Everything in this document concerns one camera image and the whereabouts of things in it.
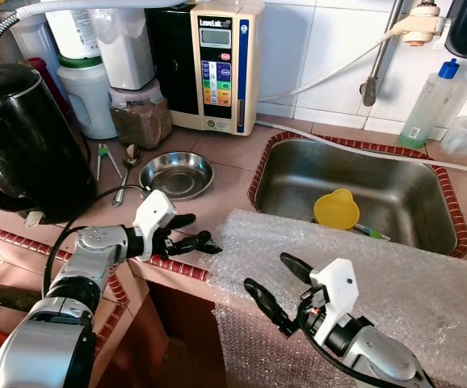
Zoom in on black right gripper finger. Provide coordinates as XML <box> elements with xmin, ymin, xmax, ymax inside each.
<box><xmin>280</xmin><ymin>252</ymin><xmax>315</xmax><ymax>284</ymax></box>
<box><xmin>244</xmin><ymin>279</ymin><xmax>297</xmax><ymax>337</ymax></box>

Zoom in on round steel bowl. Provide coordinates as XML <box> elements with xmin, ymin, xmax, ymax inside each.
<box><xmin>138</xmin><ymin>151</ymin><xmax>216</xmax><ymax>202</ymax></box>

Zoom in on yellow plastic cup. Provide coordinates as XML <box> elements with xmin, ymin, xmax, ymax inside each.
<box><xmin>313</xmin><ymin>188</ymin><xmax>362</xmax><ymax>232</ymax></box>

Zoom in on steel spoon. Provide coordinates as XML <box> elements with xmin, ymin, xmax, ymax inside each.
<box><xmin>111</xmin><ymin>143</ymin><xmax>144</xmax><ymax>208</ymax></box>

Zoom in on jar of brown powder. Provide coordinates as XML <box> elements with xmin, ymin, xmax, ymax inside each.
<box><xmin>107</xmin><ymin>81</ymin><xmax>175</xmax><ymax>150</ymax></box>

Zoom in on clear bubble wrap sheet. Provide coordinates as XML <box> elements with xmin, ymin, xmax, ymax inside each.
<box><xmin>209</xmin><ymin>209</ymin><xmax>467</xmax><ymax>388</ymax></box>

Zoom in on large steel sink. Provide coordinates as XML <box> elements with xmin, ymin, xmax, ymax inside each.
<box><xmin>253</xmin><ymin>137</ymin><xmax>462</xmax><ymax>257</ymax></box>

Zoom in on white jug with green lid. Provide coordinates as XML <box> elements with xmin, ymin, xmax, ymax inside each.
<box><xmin>55</xmin><ymin>55</ymin><xmax>118</xmax><ymax>141</ymax></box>

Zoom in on cream water ionizer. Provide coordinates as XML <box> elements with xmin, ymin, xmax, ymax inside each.
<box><xmin>146</xmin><ymin>0</ymin><xmax>266</xmax><ymax>137</ymax></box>

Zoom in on dark cylindrical object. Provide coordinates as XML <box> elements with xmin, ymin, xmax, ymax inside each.
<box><xmin>0</xmin><ymin>282</ymin><xmax>41</xmax><ymax>313</ymax></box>

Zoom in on black electric kettle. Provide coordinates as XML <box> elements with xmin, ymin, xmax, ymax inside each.
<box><xmin>0</xmin><ymin>63</ymin><xmax>98</xmax><ymax>224</ymax></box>

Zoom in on translucent white container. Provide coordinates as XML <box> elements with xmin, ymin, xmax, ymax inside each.
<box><xmin>90</xmin><ymin>8</ymin><xmax>156</xmax><ymax>92</ymax></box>

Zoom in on dark red cup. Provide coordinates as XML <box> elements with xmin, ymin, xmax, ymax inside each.
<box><xmin>27</xmin><ymin>57</ymin><xmax>78</xmax><ymax>131</ymax></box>

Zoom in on blue capped soap bottle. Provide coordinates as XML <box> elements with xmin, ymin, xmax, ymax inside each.
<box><xmin>397</xmin><ymin>58</ymin><xmax>461</xmax><ymax>150</ymax></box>

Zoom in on clear plastic cup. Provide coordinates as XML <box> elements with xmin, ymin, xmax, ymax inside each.
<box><xmin>440</xmin><ymin>116</ymin><xmax>467</xmax><ymax>159</ymax></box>

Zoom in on white printed bottle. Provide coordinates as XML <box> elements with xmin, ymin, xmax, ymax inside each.
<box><xmin>43</xmin><ymin>8</ymin><xmax>102</xmax><ymax>62</ymax></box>

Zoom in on steel faucet pipe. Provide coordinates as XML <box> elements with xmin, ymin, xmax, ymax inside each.
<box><xmin>360</xmin><ymin>0</ymin><xmax>405</xmax><ymax>108</ymax></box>

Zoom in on cream faucet diverter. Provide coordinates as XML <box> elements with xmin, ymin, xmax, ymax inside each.
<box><xmin>401</xmin><ymin>3</ymin><xmax>445</xmax><ymax>46</ymax></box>

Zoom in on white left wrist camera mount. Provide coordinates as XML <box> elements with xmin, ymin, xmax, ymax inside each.
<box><xmin>132</xmin><ymin>189</ymin><xmax>179</xmax><ymax>247</ymax></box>

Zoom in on small green handled tongs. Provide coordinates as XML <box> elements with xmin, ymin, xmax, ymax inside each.
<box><xmin>95</xmin><ymin>142</ymin><xmax>124</xmax><ymax>181</ymax></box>

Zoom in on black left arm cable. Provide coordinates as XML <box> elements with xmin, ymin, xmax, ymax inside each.
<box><xmin>43</xmin><ymin>183</ymin><xmax>150</xmax><ymax>293</ymax></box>

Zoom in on grey counter hose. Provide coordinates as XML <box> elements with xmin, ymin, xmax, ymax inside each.
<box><xmin>253</xmin><ymin>119</ymin><xmax>467</xmax><ymax>180</ymax></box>

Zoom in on thin white ionizer hose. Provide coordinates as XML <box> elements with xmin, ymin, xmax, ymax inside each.
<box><xmin>258</xmin><ymin>28</ymin><xmax>417</xmax><ymax>103</ymax></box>

